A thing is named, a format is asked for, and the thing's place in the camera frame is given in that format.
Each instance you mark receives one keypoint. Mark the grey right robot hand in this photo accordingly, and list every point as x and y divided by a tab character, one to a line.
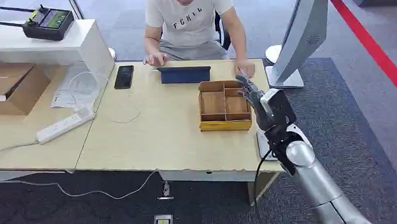
273	109

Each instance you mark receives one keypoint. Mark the person's left hand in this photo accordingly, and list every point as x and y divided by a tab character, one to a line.
246	68

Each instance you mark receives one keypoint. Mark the person's hand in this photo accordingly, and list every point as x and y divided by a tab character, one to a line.
156	59
246	68

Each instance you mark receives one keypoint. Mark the wooden compartment box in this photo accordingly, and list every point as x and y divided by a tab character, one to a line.
223	107

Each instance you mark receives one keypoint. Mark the round white base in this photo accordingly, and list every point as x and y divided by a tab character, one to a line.
273	54

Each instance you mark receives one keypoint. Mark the white display stand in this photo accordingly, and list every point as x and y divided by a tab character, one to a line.
303	35

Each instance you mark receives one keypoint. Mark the pale desk leg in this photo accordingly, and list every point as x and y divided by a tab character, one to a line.
260	188

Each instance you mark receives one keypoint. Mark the black office chair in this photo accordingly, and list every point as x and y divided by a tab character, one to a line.
223	32

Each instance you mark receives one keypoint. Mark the dark blue tablet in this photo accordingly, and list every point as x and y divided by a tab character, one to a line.
185	74

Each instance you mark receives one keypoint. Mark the person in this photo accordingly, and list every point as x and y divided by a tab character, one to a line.
189	22

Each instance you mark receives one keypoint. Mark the person's right hand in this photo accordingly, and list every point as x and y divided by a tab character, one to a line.
156	59

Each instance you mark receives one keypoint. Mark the black smartphone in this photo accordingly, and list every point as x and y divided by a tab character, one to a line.
124	77

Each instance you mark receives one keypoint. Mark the metal floor socket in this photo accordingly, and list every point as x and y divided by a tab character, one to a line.
162	223

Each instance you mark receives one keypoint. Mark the white paper sheets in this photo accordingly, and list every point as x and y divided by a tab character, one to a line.
75	90

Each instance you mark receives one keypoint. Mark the white power strip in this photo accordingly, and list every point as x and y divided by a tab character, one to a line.
65	124

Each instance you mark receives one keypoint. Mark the white shelf unit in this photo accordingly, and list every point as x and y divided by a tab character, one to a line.
67	46

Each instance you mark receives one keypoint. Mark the metal pole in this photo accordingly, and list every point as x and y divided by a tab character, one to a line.
76	7

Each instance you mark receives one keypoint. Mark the black remote controller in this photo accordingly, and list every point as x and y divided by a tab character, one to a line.
47	24

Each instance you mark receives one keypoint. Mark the brown cardboard box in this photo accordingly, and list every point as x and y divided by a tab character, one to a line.
17	86

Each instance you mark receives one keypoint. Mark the small metal floor bracket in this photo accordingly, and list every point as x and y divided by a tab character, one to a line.
166	191

